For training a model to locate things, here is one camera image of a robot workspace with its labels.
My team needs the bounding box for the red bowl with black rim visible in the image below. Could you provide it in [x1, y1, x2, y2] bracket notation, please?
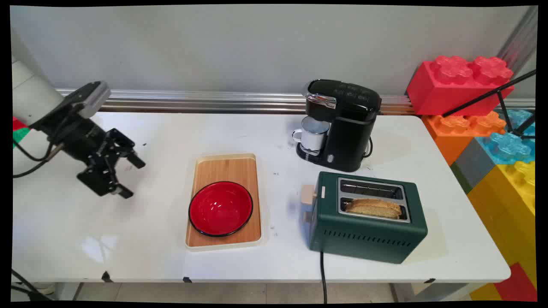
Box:
[188, 181, 254, 238]

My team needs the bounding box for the wooden tray with cream rim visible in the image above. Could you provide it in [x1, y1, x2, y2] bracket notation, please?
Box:
[185, 153, 262, 251]

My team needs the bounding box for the black tripod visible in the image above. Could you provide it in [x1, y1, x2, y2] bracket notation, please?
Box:
[442, 69, 537, 140]

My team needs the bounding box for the black toaster power cord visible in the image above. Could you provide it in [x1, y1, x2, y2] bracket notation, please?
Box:
[319, 252, 329, 303]

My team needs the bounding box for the green toaster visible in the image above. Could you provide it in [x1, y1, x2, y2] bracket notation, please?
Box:
[308, 171, 429, 265]

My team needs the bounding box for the big red toy brick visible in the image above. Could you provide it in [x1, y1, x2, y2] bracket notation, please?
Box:
[406, 55, 516, 116]

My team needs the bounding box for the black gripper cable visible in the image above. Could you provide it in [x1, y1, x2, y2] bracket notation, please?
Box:
[13, 143, 66, 178]

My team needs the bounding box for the big yellow toy brick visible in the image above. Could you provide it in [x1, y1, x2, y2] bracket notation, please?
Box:
[466, 160, 537, 301]

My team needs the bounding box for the black coffee maker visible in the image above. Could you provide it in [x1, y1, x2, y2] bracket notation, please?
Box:
[295, 79, 382, 173]

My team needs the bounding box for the white enamel mug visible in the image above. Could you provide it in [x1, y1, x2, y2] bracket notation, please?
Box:
[292, 116, 331, 151]

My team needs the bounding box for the big grey toy brick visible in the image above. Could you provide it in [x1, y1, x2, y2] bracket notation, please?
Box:
[454, 138, 498, 189]

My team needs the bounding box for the big orange toy brick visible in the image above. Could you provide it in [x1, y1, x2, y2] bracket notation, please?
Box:
[422, 110, 507, 166]

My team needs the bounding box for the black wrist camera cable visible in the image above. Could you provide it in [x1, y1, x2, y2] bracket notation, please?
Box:
[13, 140, 54, 162]

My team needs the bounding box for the white table leg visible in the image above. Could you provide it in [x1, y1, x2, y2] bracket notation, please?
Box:
[390, 283, 486, 302]

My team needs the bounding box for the aluminium corner post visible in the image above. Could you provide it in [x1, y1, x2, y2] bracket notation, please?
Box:
[497, 6, 538, 78]

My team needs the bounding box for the black floor cable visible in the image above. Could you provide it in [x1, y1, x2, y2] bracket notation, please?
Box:
[12, 269, 53, 301]

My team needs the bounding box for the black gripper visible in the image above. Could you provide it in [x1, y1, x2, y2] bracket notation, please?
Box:
[30, 106, 146, 200]

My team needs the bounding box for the aluminium wall rail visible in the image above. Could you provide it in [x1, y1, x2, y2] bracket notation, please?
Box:
[56, 89, 536, 116]

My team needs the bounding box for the big blue toy brick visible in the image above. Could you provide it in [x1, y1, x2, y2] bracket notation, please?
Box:
[475, 109, 536, 166]

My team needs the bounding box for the red foam block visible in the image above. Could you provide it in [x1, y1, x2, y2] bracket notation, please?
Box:
[494, 263, 537, 302]

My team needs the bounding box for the toasted bread slice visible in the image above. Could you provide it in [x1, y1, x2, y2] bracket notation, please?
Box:
[345, 198, 403, 220]

